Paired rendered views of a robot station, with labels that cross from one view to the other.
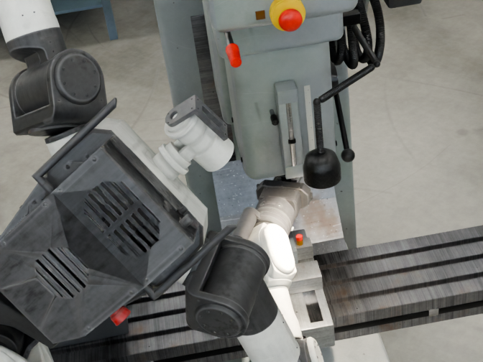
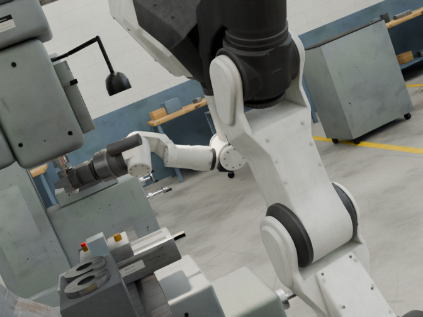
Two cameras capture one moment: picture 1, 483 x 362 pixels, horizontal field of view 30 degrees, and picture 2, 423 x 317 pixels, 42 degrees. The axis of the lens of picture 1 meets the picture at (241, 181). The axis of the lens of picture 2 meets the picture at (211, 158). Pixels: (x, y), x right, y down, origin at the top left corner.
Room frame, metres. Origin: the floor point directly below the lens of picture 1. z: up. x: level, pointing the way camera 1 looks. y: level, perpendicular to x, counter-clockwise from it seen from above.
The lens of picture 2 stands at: (1.43, 1.54, 1.41)
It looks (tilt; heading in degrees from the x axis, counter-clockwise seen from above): 10 degrees down; 263
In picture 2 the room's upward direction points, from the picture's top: 22 degrees counter-clockwise
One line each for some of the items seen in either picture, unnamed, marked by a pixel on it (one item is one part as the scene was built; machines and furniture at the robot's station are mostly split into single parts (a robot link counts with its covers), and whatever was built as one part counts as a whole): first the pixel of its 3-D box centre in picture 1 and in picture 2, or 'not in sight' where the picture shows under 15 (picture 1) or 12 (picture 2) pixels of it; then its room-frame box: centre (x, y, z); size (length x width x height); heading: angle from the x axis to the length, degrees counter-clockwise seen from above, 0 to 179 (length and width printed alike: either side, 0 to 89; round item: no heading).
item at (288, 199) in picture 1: (277, 208); (95, 170); (1.54, -0.07, 1.23); 0.13 x 0.12 x 0.10; 68
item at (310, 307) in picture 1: (287, 283); (116, 261); (1.60, -0.08, 0.96); 0.35 x 0.15 x 0.11; 3
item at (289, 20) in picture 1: (290, 19); not in sight; (1.37, -0.12, 1.76); 0.04 x 0.03 x 0.04; 93
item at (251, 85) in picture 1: (279, 91); (33, 104); (1.63, -0.10, 1.47); 0.21 x 0.19 x 0.32; 93
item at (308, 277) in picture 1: (288, 279); (119, 246); (1.57, -0.08, 1.00); 0.15 x 0.06 x 0.04; 93
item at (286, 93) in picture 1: (290, 130); (75, 97); (1.52, -0.11, 1.44); 0.04 x 0.04 x 0.21; 3
